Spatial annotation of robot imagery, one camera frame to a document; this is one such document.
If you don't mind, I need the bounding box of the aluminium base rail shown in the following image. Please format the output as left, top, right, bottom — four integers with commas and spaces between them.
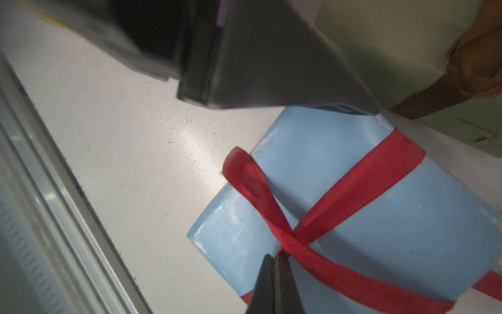
1, 58, 150, 313

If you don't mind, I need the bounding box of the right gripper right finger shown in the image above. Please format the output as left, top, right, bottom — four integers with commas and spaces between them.
274, 252, 305, 314

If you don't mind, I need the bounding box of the green gift box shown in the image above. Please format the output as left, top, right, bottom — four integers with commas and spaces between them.
316, 1, 501, 157

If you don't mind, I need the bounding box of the red ribbon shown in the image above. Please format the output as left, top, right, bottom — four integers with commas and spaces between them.
221, 128, 502, 314

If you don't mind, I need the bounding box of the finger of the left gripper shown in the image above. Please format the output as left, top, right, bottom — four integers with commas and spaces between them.
177, 1, 380, 115

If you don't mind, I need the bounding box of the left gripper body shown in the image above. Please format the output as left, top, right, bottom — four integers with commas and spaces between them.
30, 0, 196, 81

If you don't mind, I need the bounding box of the blue gift box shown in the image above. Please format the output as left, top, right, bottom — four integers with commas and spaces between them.
188, 107, 501, 313

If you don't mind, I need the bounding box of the brown ribbon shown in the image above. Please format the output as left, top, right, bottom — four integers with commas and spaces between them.
390, 1, 501, 120

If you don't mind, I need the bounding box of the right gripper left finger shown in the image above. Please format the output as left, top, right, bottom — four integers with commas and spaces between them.
245, 255, 275, 314

